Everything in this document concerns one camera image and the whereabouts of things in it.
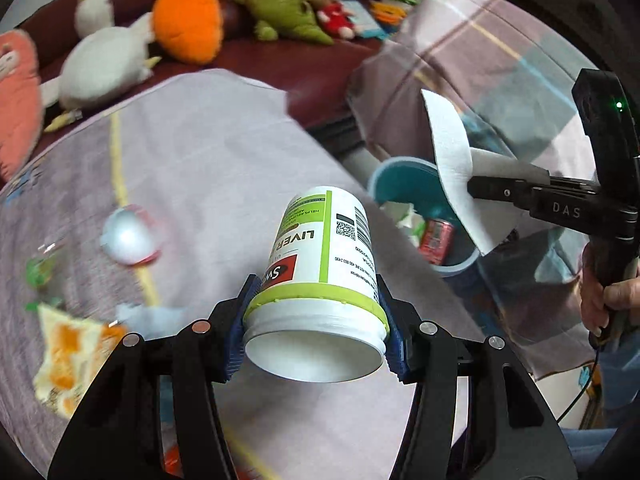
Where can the teal trash bin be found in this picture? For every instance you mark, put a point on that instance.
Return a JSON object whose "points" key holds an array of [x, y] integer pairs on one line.
{"points": [[400, 180]]}

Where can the person's right hand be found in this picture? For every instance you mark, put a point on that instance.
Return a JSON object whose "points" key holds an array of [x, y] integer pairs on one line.
{"points": [[612, 310]]}

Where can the white paper napkin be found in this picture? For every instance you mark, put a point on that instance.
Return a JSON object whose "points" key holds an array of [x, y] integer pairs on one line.
{"points": [[450, 150]]}

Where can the small teddy bear in red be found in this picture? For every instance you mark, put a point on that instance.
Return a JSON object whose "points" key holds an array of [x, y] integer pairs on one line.
{"points": [[332, 12]]}

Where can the orange plastic toy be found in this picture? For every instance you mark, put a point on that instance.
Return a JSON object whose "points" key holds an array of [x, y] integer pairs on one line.
{"points": [[392, 12]]}

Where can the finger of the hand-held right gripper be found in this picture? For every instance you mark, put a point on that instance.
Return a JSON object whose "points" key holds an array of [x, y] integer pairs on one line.
{"points": [[500, 189]]}

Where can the orange carrot bunny plush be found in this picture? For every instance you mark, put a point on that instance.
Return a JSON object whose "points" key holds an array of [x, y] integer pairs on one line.
{"points": [[187, 25]]}

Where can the person's blue jeans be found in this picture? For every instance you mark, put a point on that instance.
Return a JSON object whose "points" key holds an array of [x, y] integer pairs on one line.
{"points": [[590, 441]]}

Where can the white jar with green label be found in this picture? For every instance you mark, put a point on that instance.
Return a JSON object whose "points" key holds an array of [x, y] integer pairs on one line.
{"points": [[320, 240]]}

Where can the white goose plush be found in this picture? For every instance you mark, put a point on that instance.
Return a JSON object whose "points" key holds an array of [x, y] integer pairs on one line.
{"points": [[100, 70]]}

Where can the olive green dinosaur plush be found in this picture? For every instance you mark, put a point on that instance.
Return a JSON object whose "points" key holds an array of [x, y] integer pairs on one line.
{"points": [[275, 5]]}

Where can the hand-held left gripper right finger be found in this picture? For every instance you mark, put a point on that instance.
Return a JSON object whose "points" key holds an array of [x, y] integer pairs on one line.
{"points": [[396, 332]]}

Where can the light blue flat packet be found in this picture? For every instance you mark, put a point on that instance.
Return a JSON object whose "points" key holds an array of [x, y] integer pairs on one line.
{"points": [[365, 20]]}

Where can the white orange snack wrapper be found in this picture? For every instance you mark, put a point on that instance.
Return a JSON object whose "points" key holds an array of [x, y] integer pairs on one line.
{"points": [[65, 360]]}

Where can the red soda can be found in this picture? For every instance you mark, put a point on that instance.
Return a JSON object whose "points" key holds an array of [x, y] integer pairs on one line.
{"points": [[435, 237]]}

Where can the plaid blanket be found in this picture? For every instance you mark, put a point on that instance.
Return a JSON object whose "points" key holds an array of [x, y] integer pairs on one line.
{"points": [[475, 60]]}

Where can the pink carrot bunny plush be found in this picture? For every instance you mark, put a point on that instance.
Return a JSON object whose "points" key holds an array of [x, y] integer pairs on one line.
{"points": [[20, 110]]}

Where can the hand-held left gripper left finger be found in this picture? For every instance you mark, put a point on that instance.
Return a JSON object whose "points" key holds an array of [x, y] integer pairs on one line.
{"points": [[240, 325]]}

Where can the dark red leather sofa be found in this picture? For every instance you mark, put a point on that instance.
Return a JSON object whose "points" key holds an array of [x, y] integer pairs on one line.
{"points": [[280, 75]]}

